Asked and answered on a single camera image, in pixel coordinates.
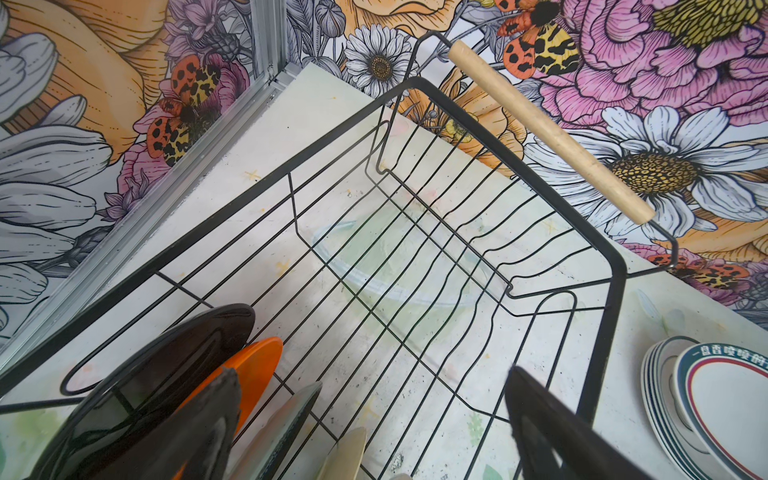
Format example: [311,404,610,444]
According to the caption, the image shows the far wooden rack handle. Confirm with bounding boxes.
[449,40,655,225]

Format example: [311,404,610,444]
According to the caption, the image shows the black wire dish rack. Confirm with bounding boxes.
[0,31,680,480]

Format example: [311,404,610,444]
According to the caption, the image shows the teal patterned plate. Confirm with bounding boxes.
[229,381,322,480]

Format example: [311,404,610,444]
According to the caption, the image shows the orange plate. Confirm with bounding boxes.
[178,337,283,436]

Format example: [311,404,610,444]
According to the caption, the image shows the black plate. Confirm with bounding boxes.
[30,303,255,479]

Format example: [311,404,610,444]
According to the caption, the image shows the white plate red green band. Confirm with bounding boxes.
[673,343,767,479]

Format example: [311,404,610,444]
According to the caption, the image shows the cream plate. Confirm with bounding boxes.
[316,427,367,480]

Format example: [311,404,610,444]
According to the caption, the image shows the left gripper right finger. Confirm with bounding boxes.
[504,366,648,480]

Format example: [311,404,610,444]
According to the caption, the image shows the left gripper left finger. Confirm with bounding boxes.
[101,369,241,479]

